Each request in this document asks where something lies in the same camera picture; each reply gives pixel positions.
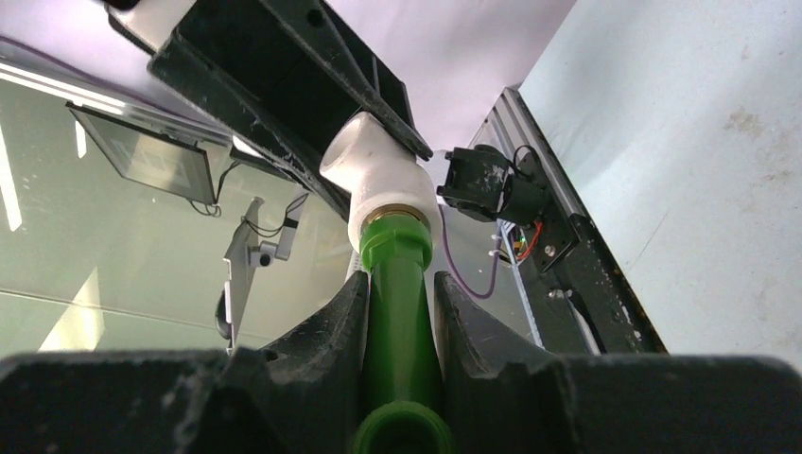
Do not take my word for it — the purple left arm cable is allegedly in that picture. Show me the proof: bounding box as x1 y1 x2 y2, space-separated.
438 203 502 301

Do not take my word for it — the webcam on stand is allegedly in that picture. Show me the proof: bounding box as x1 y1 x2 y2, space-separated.
215 190 309 353

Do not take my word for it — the white pipe elbow fitting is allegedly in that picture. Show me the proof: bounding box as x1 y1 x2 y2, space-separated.
319 112 443 250

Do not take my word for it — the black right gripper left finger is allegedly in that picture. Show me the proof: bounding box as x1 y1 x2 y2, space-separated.
1 271 369 453

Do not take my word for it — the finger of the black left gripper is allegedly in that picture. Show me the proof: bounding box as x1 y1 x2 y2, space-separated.
182 0 435 162
106 0 352 220

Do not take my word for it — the monitor behind glass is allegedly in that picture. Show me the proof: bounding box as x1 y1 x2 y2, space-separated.
65 102 216 205

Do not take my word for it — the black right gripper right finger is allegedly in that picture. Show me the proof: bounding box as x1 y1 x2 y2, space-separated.
433 271 801 453

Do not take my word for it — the green water faucet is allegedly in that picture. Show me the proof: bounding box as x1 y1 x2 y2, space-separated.
353 213 455 453

